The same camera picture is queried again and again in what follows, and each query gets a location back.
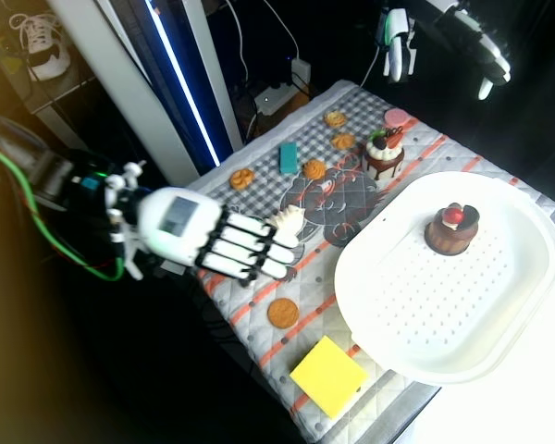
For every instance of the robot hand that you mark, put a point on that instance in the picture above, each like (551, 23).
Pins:
(490, 51)
(176, 222)

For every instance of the toy ice cream cone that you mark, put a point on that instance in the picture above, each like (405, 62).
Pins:
(289, 222)

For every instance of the fruit topped layer cake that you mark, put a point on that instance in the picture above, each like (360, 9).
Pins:
(383, 159)

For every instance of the chocolate cupcake with cherry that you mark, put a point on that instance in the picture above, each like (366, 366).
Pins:
(451, 236)

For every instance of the white perforated plastic tray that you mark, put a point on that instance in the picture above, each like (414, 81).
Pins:
(398, 300)

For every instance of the swirl cookie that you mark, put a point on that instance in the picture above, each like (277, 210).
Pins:
(336, 119)
(342, 140)
(314, 169)
(242, 178)

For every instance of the pink macaron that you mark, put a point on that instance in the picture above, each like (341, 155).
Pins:
(395, 116)

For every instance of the grey quilt with bear print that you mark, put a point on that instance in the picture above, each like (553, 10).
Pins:
(268, 291)

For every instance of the teal block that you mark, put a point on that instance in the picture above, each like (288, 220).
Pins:
(288, 158)

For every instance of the round flat biscuit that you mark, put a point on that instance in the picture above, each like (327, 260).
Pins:
(282, 313)

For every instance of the white power strip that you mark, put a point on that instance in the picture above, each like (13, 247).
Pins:
(273, 98)

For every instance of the grey metal shelf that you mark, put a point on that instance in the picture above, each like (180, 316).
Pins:
(60, 94)

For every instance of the white power adapter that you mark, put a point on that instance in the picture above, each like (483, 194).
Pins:
(300, 70)

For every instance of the yellow square sponge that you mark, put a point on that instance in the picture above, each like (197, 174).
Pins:
(328, 377)

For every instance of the white sneaker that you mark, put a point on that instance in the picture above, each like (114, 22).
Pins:
(44, 46)

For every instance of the white frame with blue light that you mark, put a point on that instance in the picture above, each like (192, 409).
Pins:
(120, 92)

